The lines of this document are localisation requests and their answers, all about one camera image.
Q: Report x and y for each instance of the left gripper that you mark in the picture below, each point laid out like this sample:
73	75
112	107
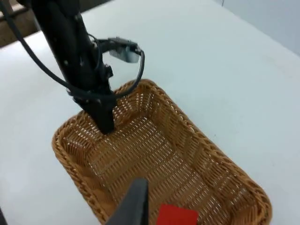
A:
86	77

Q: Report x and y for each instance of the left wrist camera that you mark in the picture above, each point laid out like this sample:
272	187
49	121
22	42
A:
124	50

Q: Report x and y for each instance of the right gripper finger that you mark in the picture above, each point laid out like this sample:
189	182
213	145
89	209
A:
136	206

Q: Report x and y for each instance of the red cube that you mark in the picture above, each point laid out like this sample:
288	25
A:
175	215

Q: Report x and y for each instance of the pale brown wicker basket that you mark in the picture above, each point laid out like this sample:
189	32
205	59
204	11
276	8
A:
178	164

